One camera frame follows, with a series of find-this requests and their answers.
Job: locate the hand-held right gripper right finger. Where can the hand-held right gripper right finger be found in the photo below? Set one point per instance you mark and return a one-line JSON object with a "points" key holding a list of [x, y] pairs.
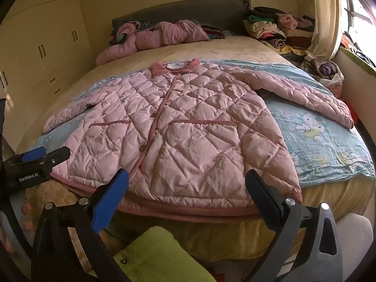
{"points": [[264, 199]]}

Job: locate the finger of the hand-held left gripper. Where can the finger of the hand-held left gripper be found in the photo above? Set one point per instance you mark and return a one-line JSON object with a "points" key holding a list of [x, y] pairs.
{"points": [[58, 156], [33, 154]]}

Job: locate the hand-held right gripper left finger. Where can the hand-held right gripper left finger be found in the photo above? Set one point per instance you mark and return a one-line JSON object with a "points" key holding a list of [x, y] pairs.
{"points": [[110, 201]]}

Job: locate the pink quilted jacket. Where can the pink quilted jacket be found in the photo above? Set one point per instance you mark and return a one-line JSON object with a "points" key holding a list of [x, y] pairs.
{"points": [[191, 123]]}

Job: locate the plastic bag of clothes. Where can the plastic bag of clothes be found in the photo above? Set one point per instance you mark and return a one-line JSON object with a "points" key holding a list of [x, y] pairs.
{"points": [[326, 70]]}

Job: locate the pile of folded clothes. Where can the pile of folded clothes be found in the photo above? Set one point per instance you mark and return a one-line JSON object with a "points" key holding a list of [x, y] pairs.
{"points": [[264, 26]]}

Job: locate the dark patterned clothes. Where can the dark patterned clothes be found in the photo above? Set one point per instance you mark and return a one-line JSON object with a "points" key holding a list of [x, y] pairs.
{"points": [[358, 50]]}

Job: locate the beige fluffy blanket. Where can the beige fluffy blanket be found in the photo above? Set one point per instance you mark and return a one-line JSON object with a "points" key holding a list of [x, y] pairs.
{"points": [[58, 192]]}

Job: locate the person's green clothing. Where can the person's green clothing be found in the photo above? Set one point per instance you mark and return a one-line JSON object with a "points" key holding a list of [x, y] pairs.
{"points": [[155, 255]]}

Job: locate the blue cartoon printed blanket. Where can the blue cartoon printed blanket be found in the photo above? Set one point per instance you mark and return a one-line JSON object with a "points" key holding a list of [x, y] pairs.
{"points": [[317, 141]]}

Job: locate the white rounded object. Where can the white rounded object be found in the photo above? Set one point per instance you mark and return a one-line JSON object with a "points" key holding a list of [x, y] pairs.
{"points": [[352, 235]]}

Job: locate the cream wardrobe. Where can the cream wardrobe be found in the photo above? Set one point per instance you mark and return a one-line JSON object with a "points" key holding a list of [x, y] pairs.
{"points": [[44, 50]]}

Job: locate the floral patterned cloth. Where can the floral patterned cloth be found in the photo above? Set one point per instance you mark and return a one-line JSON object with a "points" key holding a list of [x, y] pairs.
{"points": [[123, 32]]}

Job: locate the bed with beige sheet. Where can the bed with beige sheet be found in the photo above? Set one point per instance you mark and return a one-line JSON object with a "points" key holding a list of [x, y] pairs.
{"points": [[223, 50]]}

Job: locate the crumpled pink quilted garment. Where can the crumpled pink quilted garment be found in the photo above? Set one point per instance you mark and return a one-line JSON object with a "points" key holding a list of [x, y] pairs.
{"points": [[158, 35]]}

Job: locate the colourful striped cloth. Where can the colourful striped cloth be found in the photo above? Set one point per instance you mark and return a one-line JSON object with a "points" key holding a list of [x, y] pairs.
{"points": [[218, 32]]}

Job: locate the grey headboard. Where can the grey headboard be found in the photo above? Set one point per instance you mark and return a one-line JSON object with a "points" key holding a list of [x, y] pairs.
{"points": [[191, 11]]}

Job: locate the cream curtain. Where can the cream curtain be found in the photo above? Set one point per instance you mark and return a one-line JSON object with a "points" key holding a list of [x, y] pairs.
{"points": [[326, 11]]}

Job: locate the window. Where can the window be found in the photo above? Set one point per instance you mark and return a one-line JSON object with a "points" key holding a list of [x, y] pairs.
{"points": [[358, 8]]}

